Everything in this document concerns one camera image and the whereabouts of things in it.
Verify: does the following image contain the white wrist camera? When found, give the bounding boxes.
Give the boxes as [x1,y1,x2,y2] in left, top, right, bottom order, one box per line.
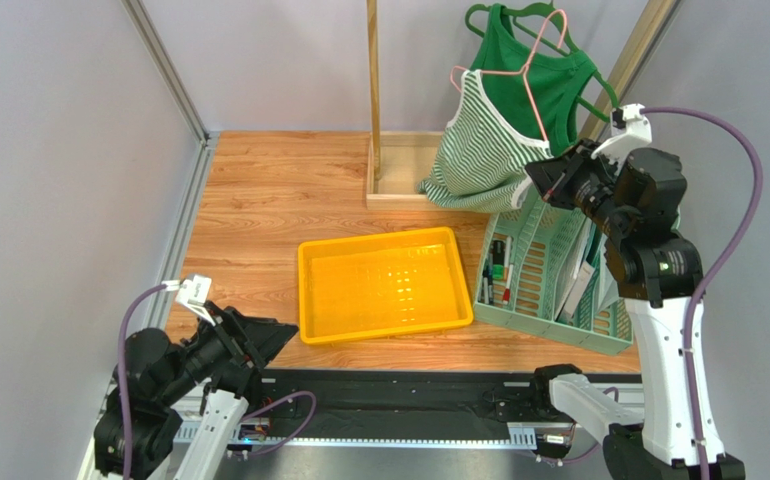
[591,103,652,164]
[175,274,215,325]

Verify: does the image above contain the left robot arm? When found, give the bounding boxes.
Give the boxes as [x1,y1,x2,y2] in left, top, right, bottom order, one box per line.
[93,302,299,479]

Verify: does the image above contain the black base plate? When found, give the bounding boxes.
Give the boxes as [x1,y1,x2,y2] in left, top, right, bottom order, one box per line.
[254,369,572,441]

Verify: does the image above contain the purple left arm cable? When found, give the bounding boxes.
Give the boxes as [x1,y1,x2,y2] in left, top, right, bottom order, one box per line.
[115,282,180,480]

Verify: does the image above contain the yellow plastic tray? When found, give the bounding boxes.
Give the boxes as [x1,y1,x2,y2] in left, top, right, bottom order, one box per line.
[297,227,474,345]

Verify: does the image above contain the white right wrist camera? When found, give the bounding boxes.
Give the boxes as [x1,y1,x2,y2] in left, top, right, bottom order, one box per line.
[591,103,652,164]

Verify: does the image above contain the pink wire hanger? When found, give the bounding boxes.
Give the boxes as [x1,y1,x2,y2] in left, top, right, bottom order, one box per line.
[450,8,570,144]

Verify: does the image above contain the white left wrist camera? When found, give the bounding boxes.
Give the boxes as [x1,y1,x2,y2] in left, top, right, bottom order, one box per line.
[175,274,215,325]

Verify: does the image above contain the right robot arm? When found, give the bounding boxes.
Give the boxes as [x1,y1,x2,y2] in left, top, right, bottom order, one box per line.
[526,140,746,479]

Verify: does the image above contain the wooden clothes rack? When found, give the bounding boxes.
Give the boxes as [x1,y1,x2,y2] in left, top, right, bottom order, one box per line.
[365,0,680,212]

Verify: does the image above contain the markers in organizer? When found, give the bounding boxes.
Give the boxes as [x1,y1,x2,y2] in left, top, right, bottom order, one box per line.
[477,235,514,307]

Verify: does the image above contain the green velvet hanger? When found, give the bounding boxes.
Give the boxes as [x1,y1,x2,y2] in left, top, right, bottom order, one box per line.
[463,1,621,124]

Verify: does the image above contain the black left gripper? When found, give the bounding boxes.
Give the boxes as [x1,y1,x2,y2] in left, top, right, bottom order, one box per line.
[158,298,299,403]

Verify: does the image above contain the green white striped tank top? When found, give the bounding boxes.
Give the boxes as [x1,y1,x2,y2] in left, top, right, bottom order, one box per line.
[415,70,552,213]

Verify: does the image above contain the mint green file organizer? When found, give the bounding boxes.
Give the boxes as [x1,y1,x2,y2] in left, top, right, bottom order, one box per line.
[473,188,633,355]

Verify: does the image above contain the aluminium frame rail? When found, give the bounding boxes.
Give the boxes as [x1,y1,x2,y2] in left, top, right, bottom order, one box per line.
[78,0,220,480]

